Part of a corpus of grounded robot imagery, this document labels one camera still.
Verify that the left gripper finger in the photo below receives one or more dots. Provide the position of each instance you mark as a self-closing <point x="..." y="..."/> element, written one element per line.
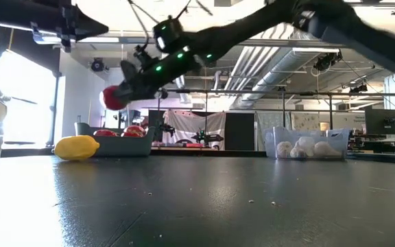
<point x="86" y="32"/>
<point x="91" y="22"/>

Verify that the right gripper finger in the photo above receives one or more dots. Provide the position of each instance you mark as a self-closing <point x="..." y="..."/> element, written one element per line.
<point x="129" y="92"/>
<point x="129" y="72"/>

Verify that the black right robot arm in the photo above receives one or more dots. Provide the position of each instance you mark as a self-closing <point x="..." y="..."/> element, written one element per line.
<point x="252" y="27"/>

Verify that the dark grey plastic basket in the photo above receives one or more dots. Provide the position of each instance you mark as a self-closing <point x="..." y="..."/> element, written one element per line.
<point x="115" y="147"/>

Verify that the white cloth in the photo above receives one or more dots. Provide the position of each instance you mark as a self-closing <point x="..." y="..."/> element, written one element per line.
<point x="187" y="125"/>

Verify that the black drone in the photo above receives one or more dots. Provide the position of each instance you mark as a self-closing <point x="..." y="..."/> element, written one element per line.
<point x="206" y="138"/>

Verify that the white ceiling pipes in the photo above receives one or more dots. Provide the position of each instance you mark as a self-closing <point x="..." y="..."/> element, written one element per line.
<point x="249" y="65"/>

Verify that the black panel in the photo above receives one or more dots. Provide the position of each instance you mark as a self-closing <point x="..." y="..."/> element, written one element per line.
<point x="239" y="132"/>

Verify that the clear plastic basket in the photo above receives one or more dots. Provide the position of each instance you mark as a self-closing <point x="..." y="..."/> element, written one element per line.
<point x="273" y="137"/>

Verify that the black spotlight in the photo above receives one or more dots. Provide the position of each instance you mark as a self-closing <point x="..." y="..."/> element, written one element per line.
<point x="358" y="88"/>

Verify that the black computer monitor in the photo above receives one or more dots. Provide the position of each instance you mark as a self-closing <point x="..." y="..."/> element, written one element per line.
<point x="385" y="120"/>

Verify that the black ceiling camera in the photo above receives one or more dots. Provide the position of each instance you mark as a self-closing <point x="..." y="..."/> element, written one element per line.
<point x="97" y="64"/>

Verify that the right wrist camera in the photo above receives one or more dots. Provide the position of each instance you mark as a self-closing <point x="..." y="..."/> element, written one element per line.
<point x="166" y="34"/>

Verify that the black metal frame rail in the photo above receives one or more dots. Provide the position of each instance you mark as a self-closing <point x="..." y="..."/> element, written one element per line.
<point x="252" y="92"/>

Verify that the silver ventilation duct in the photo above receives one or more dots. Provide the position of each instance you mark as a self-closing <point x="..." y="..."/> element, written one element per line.
<point x="276" y="77"/>

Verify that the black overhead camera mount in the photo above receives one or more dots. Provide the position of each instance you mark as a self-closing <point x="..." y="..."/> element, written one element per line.
<point x="326" y="61"/>

